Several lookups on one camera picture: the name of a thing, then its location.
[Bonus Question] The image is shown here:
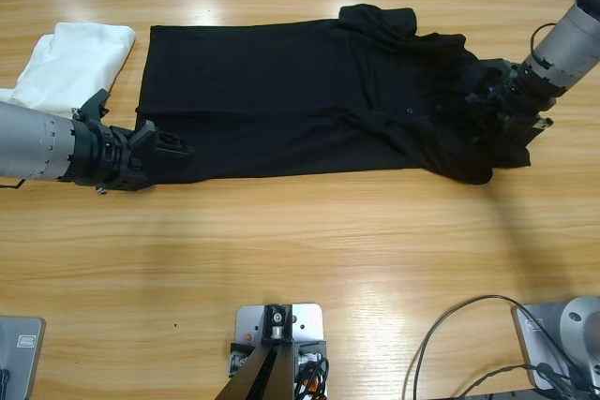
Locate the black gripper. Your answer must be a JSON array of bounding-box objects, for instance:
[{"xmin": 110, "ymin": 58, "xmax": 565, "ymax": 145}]
[
  {"xmin": 464, "ymin": 58, "xmax": 557, "ymax": 139},
  {"xmin": 60, "ymin": 119, "xmax": 196, "ymax": 193}
]

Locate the black polo shirt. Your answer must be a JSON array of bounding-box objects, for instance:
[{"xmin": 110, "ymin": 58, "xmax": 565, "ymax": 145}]
[{"xmin": 135, "ymin": 3, "xmax": 533, "ymax": 186}]

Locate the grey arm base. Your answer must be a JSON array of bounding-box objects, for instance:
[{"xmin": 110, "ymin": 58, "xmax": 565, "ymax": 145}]
[
  {"xmin": 0, "ymin": 316, "xmax": 47, "ymax": 400},
  {"xmin": 511, "ymin": 295, "xmax": 600, "ymax": 392}
]

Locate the white folded cloth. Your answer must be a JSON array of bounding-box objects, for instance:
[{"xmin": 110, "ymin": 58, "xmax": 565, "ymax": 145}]
[{"xmin": 0, "ymin": 22, "xmax": 137, "ymax": 116}]

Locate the thin black looped cable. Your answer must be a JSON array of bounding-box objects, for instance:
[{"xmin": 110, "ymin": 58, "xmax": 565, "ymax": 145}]
[{"xmin": 401, "ymin": 294, "xmax": 592, "ymax": 400}]

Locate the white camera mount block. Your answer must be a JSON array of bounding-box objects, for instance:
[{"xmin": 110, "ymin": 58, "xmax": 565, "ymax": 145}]
[{"xmin": 227, "ymin": 304, "xmax": 328, "ymax": 394}]

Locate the dark camera post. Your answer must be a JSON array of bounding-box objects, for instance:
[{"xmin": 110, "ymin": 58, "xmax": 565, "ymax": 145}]
[{"xmin": 219, "ymin": 304, "xmax": 295, "ymax": 400}]

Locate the orange and black cable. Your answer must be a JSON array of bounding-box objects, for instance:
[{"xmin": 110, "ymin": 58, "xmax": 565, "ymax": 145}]
[{"xmin": 293, "ymin": 356, "xmax": 332, "ymax": 400}]

